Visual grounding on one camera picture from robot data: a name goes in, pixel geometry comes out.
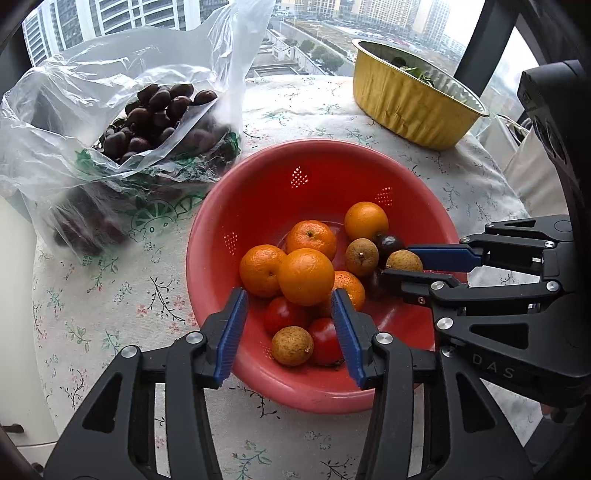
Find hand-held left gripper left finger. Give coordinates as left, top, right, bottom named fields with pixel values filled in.
left=44, top=287, right=250, bottom=480

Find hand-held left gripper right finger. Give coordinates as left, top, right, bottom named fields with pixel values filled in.
left=330, top=288, right=522, bottom=480

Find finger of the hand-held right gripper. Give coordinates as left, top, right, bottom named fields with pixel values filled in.
left=409, top=215, right=575, bottom=273
left=381, top=268, right=561, bottom=330

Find red tomato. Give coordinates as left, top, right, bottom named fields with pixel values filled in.
left=263, top=296, right=311, bottom=336
left=307, top=318, right=345, bottom=367

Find tan longan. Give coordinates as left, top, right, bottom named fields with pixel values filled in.
left=271, top=326, right=315, bottom=367
left=385, top=250, right=424, bottom=274
left=344, top=238, right=380, bottom=278

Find dark brown chestnut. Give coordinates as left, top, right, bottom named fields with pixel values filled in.
left=373, top=233, right=406, bottom=259
left=362, top=268, right=393, bottom=301

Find mandarin orange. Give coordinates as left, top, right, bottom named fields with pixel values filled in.
left=239, top=244, right=288, bottom=298
left=285, top=220, right=338, bottom=261
left=330, top=270, right=366, bottom=311

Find smooth orange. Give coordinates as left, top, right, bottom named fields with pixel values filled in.
left=344, top=201, right=389, bottom=242
left=278, top=248, right=335, bottom=307

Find red plastic colander bowl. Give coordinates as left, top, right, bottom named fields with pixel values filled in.
left=186, top=138, right=467, bottom=415

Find large white bag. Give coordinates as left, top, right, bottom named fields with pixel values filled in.
left=503, top=124, right=573, bottom=217

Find small white bag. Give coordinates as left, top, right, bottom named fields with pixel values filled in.
left=480, top=115, right=527, bottom=153

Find gold foil container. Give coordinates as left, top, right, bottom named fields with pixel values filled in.
left=352, top=38, right=491, bottom=151

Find green leafy vegetables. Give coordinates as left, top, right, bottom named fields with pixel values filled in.
left=390, top=55, right=437, bottom=88

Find pile of bagged chestnuts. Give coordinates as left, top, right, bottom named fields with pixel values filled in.
left=53, top=83, right=241, bottom=257

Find clear plastic bag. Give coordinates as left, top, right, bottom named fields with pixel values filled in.
left=0, top=0, right=278, bottom=259

